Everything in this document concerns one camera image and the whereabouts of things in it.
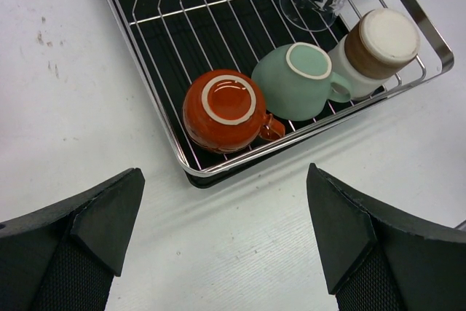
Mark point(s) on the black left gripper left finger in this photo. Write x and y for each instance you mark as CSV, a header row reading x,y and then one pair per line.
x,y
66,255

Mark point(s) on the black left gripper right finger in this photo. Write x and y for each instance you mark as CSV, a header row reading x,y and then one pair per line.
x,y
378,257

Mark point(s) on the small mint green cup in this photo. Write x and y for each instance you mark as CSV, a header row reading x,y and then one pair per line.
x,y
298,79

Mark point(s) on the red orange glazed cup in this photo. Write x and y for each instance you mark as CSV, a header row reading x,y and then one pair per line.
x,y
224,111

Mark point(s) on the white and brown cup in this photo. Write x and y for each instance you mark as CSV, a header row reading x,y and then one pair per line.
x,y
382,43

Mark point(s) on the black drip tray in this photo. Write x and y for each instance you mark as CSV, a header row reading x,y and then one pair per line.
x,y
174,42

